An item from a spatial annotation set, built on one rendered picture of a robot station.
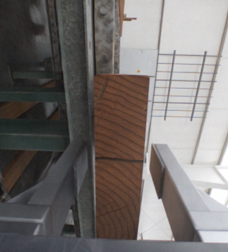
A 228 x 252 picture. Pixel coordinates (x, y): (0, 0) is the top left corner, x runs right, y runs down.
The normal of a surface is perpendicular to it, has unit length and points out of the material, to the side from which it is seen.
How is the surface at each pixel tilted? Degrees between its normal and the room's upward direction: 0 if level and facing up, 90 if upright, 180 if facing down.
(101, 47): 90
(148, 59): 90
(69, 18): 90
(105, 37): 90
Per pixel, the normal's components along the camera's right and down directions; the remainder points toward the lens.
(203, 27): -0.01, 0.45
